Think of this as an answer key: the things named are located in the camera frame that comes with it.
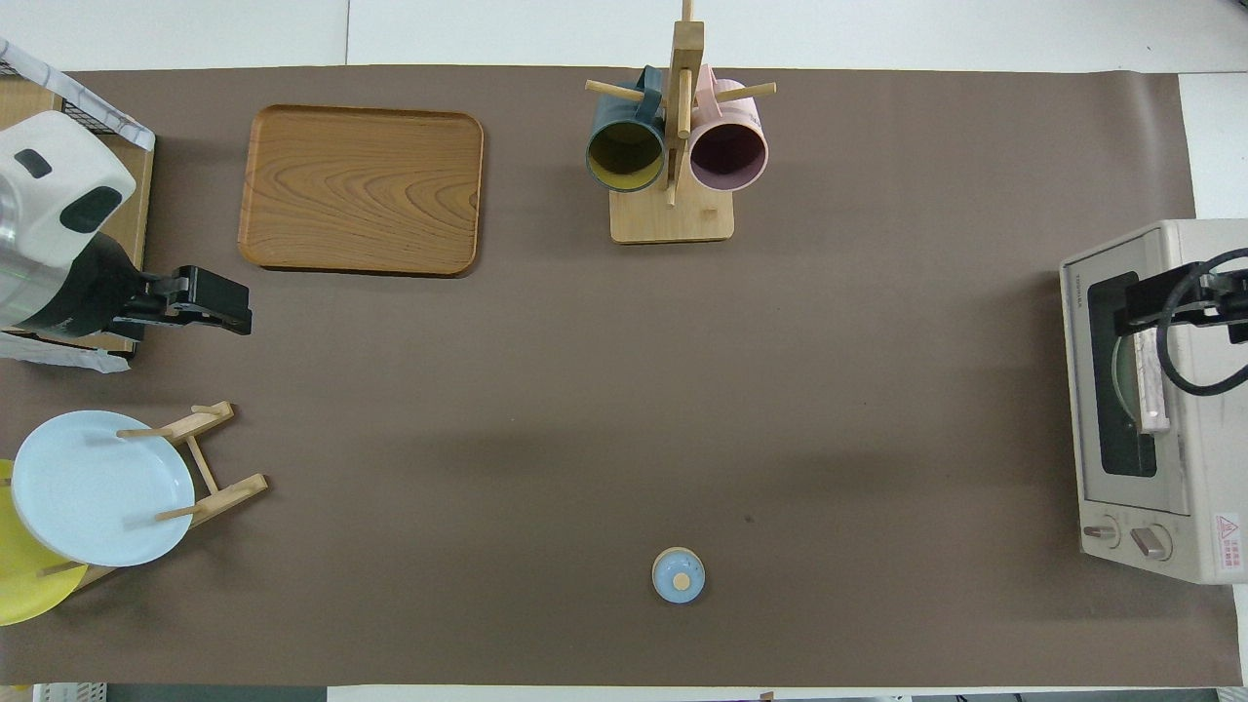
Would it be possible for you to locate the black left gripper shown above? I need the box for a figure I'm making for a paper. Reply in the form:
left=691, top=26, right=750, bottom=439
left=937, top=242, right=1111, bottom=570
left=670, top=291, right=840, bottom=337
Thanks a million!
left=112, top=265, right=254, bottom=338

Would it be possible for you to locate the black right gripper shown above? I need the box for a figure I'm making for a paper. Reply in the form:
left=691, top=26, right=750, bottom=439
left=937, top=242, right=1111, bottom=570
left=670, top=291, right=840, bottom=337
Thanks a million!
left=1116, top=261, right=1248, bottom=345

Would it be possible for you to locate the pale green plate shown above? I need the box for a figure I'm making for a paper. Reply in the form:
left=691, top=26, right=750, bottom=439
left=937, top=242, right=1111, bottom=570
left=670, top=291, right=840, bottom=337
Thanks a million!
left=1111, top=333, right=1144, bottom=430

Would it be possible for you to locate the beige toaster oven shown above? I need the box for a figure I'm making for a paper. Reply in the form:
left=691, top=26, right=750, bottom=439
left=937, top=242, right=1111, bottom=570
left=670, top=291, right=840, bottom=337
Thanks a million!
left=1060, top=219, right=1248, bottom=586

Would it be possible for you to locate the brown wooden tray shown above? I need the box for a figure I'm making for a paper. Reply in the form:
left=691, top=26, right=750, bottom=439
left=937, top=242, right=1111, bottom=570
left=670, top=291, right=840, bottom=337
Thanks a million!
left=238, top=104, right=486, bottom=278

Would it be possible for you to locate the wooden plate rack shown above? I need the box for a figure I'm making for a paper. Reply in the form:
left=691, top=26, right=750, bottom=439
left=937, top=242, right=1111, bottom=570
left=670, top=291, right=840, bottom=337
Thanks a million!
left=39, top=401, right=269, bottom=591

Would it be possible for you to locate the light blue plate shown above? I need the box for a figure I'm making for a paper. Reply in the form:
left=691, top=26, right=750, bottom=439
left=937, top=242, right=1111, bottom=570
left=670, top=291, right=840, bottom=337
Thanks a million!
left=11, top=410, right=196, bottom=568

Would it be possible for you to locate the brown table mat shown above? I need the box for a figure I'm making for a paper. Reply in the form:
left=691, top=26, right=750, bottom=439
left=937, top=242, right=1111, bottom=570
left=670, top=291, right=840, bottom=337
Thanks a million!
left=0, top=66, right=1241, bottom=688

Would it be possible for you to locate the yellow plate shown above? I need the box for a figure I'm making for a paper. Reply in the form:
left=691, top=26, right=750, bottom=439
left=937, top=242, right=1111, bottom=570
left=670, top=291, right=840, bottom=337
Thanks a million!
left=0, top=458, right=89, bottom=627

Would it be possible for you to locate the dark blue mug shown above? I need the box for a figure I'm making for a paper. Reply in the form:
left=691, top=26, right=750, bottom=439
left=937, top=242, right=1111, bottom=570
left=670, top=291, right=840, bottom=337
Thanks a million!
left=585, top=66, right=667, bottom=194

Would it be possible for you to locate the pink mug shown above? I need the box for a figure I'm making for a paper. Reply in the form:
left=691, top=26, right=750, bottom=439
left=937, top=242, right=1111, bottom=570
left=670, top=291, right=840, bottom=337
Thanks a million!
left=688, top=66, right=770, bottom=192

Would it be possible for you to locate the wooden mug tree stand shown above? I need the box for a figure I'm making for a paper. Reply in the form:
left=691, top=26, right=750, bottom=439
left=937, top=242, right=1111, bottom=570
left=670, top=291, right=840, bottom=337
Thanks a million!
left=585, top=0, right=778, bottom=245

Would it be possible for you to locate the small blue bell wooden knob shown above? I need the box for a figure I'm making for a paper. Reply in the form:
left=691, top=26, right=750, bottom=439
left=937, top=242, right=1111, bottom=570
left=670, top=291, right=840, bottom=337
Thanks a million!
left=651, top=547, right=707, bottom=605

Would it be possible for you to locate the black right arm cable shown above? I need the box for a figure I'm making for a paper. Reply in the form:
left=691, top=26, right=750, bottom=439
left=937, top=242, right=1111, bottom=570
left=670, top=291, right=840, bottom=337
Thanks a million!
left=1155, top=249, right=1248, bottom=397

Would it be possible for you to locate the black wire basket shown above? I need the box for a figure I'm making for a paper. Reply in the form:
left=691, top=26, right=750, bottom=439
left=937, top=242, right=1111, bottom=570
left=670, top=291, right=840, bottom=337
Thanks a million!
left=0, top=57, right=133, bottom=136

